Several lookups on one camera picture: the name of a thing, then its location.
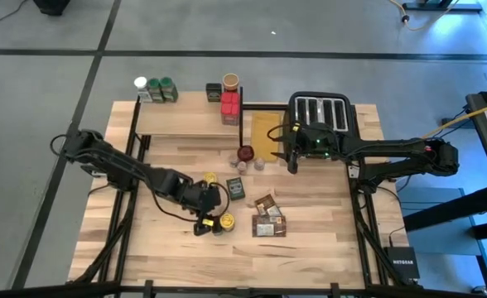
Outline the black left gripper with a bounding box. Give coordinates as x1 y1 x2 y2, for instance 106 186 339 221
172 181 224 237

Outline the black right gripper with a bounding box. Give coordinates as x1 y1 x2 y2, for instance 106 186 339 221
275 122 340 175

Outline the red boxes stack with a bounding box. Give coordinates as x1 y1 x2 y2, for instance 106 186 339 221
220 102 241 127
220 91 241 105

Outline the tan-lid spice jar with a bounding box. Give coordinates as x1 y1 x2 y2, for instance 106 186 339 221
221 73 241 93

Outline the green-lid oregano spice jar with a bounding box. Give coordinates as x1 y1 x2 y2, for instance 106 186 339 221
159 76 180 103

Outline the green-lid herb spice jar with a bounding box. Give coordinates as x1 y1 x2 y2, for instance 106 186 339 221
147 77 165 103

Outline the white-lid spice jar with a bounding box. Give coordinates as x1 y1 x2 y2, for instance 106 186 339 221
133 76 153 103

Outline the yellow cloth mat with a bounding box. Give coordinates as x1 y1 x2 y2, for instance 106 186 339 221
250 111 284 163

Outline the dark red round object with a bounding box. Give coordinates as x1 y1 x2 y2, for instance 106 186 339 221
237 144 256 163

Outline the small brown foil packet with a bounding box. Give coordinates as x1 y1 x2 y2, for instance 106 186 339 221
254 193 284 219

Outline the black four-slot toaster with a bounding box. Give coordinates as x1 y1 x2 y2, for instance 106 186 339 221
284 90 357 161

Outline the black Netgear router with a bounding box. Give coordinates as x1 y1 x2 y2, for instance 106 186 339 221
383 246 422 281

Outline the black stand base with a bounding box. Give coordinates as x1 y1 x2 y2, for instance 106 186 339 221
401 0 484 12

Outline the black floor object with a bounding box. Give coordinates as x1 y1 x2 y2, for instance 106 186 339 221
32 0 72 17

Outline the wooden shelf with black frame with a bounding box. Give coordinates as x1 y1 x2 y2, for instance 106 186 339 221
134 90 244 149

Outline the yellow extension cord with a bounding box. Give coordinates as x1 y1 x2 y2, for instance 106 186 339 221
388 0 464 32

